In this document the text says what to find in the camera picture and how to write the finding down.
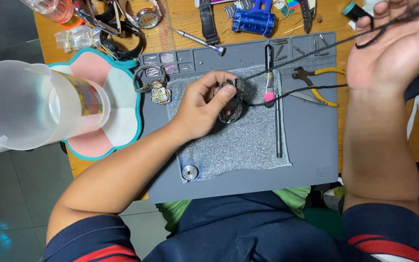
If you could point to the person's right hand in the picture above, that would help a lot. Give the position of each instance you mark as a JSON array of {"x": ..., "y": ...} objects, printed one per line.
[{"x": 387, "y": 58}]

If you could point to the person's left hand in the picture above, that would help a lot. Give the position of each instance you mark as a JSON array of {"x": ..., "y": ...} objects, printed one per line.
[{"x": 195, "y": 109}]

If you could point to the person's right fingers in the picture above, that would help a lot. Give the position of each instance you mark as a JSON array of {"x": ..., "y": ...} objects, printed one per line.
[{"x": 382, "y": 9}]

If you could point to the black cylinder with teal cap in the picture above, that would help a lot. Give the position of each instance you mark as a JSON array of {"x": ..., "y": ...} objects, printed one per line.
[{"x": 355, "y": 11}]

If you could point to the crossed metal pins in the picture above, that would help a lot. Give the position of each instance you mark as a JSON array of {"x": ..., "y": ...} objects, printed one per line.
[{"x": 320, "y": 49}]

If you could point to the dark navy cloth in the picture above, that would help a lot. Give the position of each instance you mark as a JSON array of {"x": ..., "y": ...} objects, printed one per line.
[{"x": 418, "y": 85}]

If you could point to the small metal pin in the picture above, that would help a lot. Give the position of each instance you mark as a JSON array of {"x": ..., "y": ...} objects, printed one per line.
[
  {"x": 280, "y": 42},
  {"x": 279, "y": 51},
  {"x": 298, "y": 50},
  {"x": 281, "y": 57}
]

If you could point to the yellow rubber band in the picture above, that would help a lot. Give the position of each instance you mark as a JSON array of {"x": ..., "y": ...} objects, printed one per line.
[{"x": 286, "y": 18}]

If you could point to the steel tweezers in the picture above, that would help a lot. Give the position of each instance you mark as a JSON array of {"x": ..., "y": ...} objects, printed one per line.
[{"x": 307, "y": 97}]

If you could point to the blue plastic holder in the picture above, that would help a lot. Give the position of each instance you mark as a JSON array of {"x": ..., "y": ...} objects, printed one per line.
[{"x": 261, "y": 5}]

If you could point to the blue cylindrical tool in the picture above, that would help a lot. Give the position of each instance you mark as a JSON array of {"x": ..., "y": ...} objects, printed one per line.
[{"x": 253, "y": 22}]

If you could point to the grey silicone work mat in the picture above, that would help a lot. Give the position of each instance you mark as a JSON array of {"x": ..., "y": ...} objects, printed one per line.
[{"x": 311, "y": 145}]

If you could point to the grey metal pen tool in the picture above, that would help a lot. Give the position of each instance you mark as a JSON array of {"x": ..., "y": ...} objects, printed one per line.
[{"x": 279, "y": 131}]

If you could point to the silver screwdriver with purple tip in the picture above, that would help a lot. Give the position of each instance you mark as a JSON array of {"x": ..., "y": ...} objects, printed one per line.
[{"x": 195, "y": 38}]

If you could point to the grey terry cloth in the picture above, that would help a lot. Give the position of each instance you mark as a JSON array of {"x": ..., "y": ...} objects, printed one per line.
[{"x": 246, "y": 145}]

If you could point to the green cloth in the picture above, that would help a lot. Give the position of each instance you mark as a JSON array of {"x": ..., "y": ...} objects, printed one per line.
[{"x": 293, "y": 196}]

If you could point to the clear plastic ruler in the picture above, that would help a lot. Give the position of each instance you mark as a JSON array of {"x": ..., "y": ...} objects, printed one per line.
[{"x": 166, "y": 32}]

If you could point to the round watch glass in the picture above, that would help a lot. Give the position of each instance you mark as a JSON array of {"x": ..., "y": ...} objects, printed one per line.
[{"x": 167, "y": 58}]

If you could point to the silver wristwatch with white dial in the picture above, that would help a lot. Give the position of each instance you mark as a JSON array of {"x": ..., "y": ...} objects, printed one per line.
[{"x": 147, "y": 17}]

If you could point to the watch case with yellow band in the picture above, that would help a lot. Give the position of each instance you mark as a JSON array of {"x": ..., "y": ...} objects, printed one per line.
[{"x": 160, "y": 95}]

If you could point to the heap of small metal pins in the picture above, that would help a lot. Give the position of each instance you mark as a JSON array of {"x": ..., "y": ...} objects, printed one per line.
[{"x": 152, "y": 71}]

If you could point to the round metal watch case back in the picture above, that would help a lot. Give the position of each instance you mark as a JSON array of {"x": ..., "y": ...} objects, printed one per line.
[{"x": 190, "y": 172}]

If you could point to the person's navy clothing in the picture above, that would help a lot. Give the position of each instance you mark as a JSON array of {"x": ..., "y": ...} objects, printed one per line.
[{"x": 253, "y": 233}]

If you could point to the black smartwatch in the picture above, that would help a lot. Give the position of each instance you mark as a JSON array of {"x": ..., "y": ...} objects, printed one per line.
[{"x": 122, "y": 51}]

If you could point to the pink white flower-shaped pad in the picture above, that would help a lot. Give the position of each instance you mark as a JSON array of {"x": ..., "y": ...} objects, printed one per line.
[{"x": 122, "y": 123}]

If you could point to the black watch with metal clasp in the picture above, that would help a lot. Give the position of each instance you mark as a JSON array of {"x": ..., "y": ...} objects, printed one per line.
[{"x": 93, "y": 14}]

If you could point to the clear plastic bag with band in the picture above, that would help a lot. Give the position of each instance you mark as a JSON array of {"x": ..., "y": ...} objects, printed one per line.
[{"x": 76, "y": 38}]

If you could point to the clear and orange plastic container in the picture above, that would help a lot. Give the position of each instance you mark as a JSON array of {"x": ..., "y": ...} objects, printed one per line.
[{"x": 51, "y": 8}]

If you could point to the translucent plastic jug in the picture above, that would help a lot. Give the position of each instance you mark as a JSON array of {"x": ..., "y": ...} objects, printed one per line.
[{"x": 20, "y": 105}]

